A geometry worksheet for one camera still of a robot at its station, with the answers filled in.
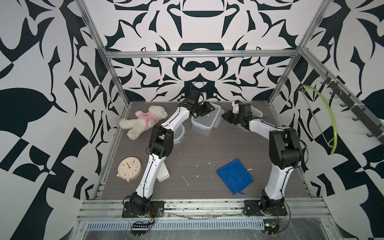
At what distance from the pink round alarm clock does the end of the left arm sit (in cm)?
42

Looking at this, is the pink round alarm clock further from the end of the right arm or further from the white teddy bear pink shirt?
the end of the right arm

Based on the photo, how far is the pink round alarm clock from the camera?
83 centimetres

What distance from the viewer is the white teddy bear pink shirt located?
94 cm

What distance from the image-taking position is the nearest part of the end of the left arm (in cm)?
79

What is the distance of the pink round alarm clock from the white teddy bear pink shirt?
0.42 ft

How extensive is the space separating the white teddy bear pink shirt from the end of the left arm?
0.91 ft

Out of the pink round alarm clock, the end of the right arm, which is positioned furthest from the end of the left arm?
the pink round alarm clock
